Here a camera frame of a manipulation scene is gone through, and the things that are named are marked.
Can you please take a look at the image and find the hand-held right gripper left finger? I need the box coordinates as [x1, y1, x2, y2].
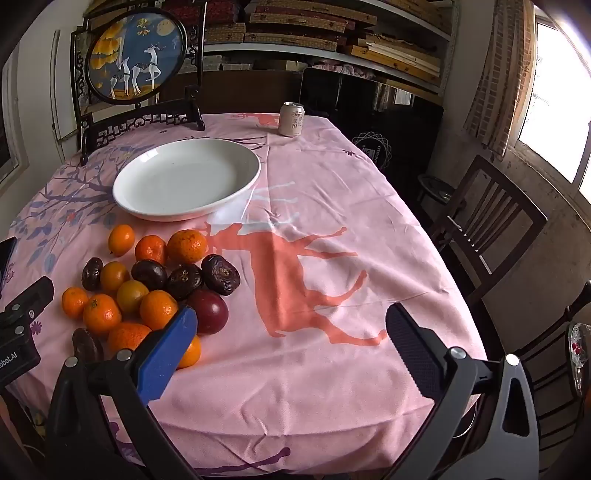
[46, 305, 204, 480]

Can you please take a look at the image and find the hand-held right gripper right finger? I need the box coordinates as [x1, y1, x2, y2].
[385, 302, 541, 480]

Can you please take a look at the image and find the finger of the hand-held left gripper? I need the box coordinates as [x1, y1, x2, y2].
[0, 276, 55, 343]

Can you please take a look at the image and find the smooth red passion fruit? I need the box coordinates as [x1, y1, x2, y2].
[187, 289, 230, 335]

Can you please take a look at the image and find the dark wrinkled passion fruit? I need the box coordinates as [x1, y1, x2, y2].
[82, 257, 105, 291]
[201, 254, 242, 296]
[131, 260, 168, 291]
[166, 264, 204, 301]

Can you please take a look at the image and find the yellowish mandarin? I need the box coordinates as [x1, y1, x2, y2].
[116, 280, 150, 317]
[100, 261, 131, 294]

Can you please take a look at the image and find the pile of mandarins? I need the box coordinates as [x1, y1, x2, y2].
[61, 224, 208, 370]

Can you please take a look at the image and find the white plate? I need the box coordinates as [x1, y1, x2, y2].
[112, 138, 262, 223]

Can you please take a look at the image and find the shiny glass dish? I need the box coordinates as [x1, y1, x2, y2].
[567, 322, 591, 398]

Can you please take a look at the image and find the dark wooden slatted chair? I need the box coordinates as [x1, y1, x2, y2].
[429, 154, 548, 305]

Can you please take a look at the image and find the pink printed tablecloth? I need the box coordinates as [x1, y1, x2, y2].
[0, 112, 490, 476]

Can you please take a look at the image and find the white door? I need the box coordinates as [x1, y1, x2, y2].
[50, 30, 79, 144]

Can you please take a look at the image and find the black cabinet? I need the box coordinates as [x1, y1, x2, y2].
[300, 68, 445, 185]

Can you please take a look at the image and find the pale drink can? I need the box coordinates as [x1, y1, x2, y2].
[278, 102, 306, 138]

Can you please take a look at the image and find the round deer table screen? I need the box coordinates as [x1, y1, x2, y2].
[69, 2, 207, 166]

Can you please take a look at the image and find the brick pattern curtain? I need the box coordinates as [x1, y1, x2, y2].
[464, 0, 539, 155]

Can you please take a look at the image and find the window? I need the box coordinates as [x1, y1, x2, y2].
[515, 9, 591, 204]

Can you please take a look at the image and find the stack of flat boxes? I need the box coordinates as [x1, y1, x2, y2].
[159, 0, 444, 86]

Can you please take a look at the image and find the white wall shelf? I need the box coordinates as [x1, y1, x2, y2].
[83, 0, 458, 97]

